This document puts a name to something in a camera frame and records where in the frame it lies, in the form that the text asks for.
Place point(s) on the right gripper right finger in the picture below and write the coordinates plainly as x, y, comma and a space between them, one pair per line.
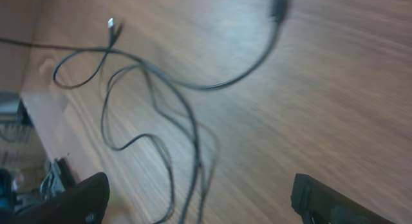
317, 203

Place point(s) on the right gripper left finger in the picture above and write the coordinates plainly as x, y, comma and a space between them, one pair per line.
84, 203

